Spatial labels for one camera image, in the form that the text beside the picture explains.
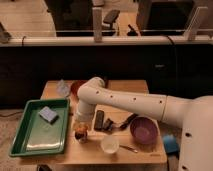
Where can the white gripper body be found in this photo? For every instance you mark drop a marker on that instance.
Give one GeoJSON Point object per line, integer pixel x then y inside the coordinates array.
{"type": "Point", "coordinates": [84, 112]}

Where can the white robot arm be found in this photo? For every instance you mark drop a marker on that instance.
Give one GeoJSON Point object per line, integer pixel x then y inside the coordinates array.
{"type": "Point", "coordinates": [193, 116]}

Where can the small metal cup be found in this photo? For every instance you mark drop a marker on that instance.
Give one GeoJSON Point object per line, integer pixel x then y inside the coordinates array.
{"type": "Point", "coordinates": [81, 137]}

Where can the white plastic cup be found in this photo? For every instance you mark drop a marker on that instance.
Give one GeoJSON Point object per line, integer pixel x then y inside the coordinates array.
{"type": "Point", "coordinates": [109, 144]}

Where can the dark rectangular block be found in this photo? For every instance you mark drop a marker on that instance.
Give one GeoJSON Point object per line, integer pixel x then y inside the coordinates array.
{"type": "Point", "coordinates": [99, 120]}

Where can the small dark object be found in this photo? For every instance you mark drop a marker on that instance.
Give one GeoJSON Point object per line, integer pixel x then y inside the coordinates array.
{"type": "Point", "coordinates": [108, 124]}

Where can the orange bowl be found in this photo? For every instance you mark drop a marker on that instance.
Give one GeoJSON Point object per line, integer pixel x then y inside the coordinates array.
{"type": "Point", "coordinates": [75, 86]}

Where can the clear plastic bag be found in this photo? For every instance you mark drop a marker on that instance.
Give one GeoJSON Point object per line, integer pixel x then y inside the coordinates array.
{"type": "Point", "coordinates": [63, 88]}

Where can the blue sponge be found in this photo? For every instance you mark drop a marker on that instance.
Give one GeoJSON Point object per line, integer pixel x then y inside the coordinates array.
{"type": "Point", "coordinates": [48, 114]}

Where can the black spatula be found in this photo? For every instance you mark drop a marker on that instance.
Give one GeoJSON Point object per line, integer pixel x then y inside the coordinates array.
{"type": "Point", "coordinates": [127, 121]}

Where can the green plastic tray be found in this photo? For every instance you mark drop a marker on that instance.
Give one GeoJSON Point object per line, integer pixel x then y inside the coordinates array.
{"type": "Point", "coordinates": [35, 136]}

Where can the metal spoon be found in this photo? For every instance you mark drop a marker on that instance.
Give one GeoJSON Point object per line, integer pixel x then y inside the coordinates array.
{"type": "Point", "coordinates": [129, 148]}

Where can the purple bowl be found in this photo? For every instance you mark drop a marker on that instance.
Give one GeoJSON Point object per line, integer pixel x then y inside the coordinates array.
{"type": "Point", "coordinates": [144, 130]}

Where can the blue object beside table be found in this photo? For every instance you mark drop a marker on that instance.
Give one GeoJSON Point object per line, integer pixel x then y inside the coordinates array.
{"type": "Point", "coordinates": [170, 144]}

